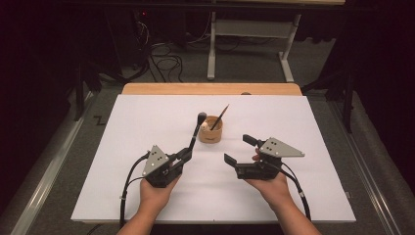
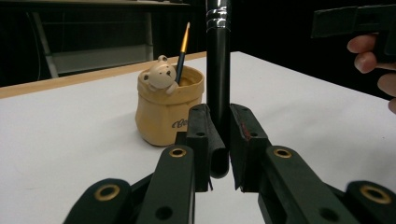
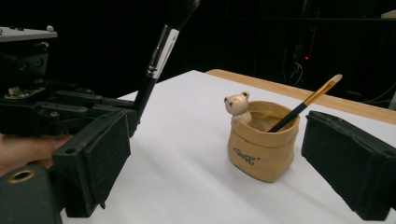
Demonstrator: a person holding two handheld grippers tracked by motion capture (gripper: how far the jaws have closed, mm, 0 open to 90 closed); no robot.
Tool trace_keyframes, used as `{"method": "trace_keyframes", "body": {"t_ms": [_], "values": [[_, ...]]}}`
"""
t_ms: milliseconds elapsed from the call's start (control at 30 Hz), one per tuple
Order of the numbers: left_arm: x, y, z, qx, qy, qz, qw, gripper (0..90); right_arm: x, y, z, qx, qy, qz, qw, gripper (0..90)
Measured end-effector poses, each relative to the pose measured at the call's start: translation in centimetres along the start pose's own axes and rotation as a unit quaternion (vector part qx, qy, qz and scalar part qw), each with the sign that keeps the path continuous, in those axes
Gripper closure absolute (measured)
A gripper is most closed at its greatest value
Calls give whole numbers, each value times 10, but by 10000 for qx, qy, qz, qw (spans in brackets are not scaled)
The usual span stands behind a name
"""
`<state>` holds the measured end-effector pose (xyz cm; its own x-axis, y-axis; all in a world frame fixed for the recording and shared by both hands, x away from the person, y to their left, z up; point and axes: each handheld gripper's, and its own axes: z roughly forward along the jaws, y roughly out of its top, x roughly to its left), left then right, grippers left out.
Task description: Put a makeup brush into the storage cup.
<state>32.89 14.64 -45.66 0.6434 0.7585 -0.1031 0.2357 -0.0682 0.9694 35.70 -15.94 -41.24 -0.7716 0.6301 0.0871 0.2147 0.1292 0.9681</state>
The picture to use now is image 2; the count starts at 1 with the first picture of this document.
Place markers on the yellow bear pen pot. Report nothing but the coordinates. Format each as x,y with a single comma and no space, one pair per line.
155,118

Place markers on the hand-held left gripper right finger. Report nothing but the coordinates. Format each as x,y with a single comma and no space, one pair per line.
249,155

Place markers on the white table cover sheet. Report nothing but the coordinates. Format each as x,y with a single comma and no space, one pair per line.
77,155

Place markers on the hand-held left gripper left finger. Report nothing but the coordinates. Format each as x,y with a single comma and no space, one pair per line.
200,140

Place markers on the white frame desk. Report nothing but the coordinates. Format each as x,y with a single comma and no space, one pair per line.
99,57

